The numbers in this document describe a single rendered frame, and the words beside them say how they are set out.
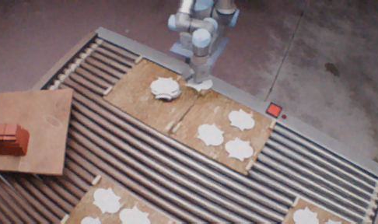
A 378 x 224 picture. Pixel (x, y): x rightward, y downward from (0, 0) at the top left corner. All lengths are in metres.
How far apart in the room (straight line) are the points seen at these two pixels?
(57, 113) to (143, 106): 0.46
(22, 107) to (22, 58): 1.95
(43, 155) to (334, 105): 2.56
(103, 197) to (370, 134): 2.48
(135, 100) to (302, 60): 2.12
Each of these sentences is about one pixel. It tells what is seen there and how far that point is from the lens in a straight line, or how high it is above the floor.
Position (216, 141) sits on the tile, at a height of 0.95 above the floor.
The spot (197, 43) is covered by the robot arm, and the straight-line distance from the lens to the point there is 1.71.
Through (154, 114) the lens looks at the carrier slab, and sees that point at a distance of 1.98.
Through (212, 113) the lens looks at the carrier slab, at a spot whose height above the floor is 0.94.
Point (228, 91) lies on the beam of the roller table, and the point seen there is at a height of 0.91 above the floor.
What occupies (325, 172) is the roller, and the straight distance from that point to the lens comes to 1.96.
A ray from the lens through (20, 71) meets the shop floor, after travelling 3.82.
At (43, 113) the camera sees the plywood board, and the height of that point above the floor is 1.04.
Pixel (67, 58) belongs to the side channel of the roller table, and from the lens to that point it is 2.33.
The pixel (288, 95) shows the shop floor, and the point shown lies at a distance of 3.42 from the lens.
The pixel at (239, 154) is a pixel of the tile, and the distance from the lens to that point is 1.86.
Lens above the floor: 2.52
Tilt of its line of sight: 53 degrees down
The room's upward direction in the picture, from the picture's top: 3 degrees clockwise
